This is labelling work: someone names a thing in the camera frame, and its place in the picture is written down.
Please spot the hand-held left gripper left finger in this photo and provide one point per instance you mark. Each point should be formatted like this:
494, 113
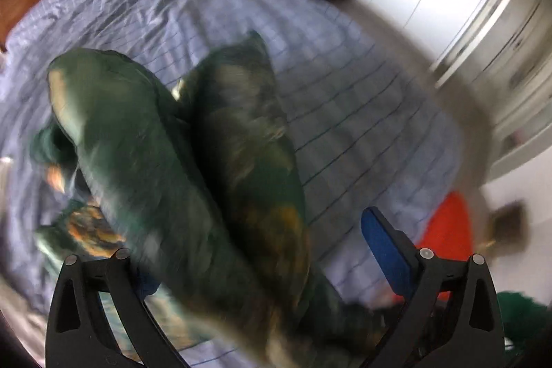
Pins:
129, 300

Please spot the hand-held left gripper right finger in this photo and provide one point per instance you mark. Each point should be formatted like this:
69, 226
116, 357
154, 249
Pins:
384, 247

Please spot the green printed garment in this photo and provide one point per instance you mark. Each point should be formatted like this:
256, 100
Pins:
241, 161

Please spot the orange object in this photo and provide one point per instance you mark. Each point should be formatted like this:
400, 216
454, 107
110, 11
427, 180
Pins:
448, 230

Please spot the brown box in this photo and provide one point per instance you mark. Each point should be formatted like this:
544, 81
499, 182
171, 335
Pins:
509, 223

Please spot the blue checked bed sheet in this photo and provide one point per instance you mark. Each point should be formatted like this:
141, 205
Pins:
345, 113

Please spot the green object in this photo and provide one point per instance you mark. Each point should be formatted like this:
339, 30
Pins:
526, 320

